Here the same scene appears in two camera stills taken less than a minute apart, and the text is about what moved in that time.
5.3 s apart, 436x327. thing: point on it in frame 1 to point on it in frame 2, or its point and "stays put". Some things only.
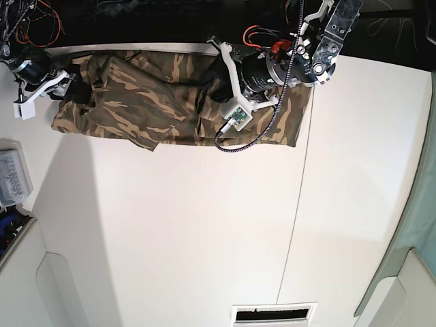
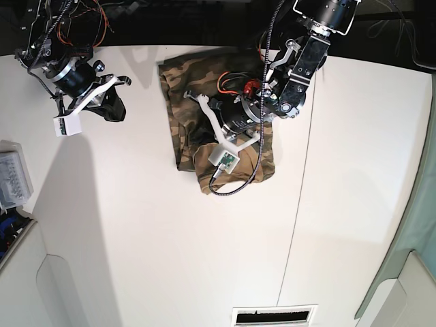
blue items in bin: x=12 y=222 stays put
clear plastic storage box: x=16 y=183 stays put
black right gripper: x=259 y=72 to x=236 y=113
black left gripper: x=37 y=65 to x=75 y=77
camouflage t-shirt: x=150 y=99 to x=195 y=135
